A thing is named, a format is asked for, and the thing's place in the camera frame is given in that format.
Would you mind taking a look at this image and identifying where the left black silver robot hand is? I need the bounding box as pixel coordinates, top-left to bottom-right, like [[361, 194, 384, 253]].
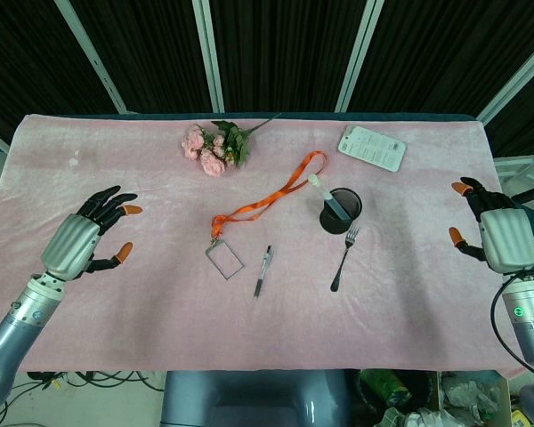
[[41, 185, 142, 282]]

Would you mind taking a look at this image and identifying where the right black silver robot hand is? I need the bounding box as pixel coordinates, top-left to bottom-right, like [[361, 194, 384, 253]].
[[448, 176, 534, 274]]

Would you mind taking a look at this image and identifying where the white tube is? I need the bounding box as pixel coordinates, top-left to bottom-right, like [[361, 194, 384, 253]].
[[308, 173, 352, 222]]

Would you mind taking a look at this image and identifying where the black cup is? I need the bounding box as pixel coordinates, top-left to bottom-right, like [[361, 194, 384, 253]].
[[319, 187, 364, 236]]

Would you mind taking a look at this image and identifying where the white metal rack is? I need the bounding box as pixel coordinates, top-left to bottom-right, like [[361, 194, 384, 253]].
[[493, 149, 534, 210]]

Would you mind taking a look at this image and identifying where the pink plush table cloth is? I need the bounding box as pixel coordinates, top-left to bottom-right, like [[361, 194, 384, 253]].
[[0, 114, 534, 380]]

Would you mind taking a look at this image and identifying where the black curtain panel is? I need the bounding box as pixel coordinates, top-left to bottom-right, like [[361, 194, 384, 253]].
[[69, 0, 214, 115], [208, 0, 367, 115], [0, 0, 117, 150], [351, 0, 534, 117], [485, 57, 534, 157]]

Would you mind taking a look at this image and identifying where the white crumpled plastic bag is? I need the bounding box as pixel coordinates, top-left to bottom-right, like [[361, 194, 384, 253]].
[[377, 375, 504, 427]]

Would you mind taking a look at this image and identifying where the brown cardboard box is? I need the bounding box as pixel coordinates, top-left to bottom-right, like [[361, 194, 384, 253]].
[[426, 371, 515, 427]]

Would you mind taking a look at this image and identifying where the pink artificial flower bouquet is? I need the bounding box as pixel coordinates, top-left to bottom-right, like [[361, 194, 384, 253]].
[[181, 113, 282, 178]]

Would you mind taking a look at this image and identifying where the silver metal fork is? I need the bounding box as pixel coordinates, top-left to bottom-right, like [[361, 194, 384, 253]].
[[329, 224, 360, 294]]

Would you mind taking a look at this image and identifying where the white printed package card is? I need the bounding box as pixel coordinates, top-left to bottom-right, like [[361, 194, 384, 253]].
[[337, 125, 409, 173]]

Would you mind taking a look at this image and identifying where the green plastic packet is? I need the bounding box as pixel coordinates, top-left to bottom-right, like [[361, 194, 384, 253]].
[[360, 368, 411, 407]]

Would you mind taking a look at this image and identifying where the black gel pen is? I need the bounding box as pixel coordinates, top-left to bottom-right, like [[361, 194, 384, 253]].
[[253, 245, 275, 299]]

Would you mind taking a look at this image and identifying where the grey-blue robot torso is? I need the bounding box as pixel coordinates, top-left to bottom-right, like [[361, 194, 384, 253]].
[[158, 369, 361, 427]]

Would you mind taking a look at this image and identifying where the black floor cable bundle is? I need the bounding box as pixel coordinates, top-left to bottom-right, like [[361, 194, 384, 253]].
[[0, 370, 166, 427]]

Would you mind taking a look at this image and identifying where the silver frame badge holder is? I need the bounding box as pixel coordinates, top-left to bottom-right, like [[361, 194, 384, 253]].
[[204, 239, 247, 281]]

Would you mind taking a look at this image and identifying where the orange lanyard strap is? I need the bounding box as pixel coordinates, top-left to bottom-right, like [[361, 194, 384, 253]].
[[212, 150, 329, 244]]

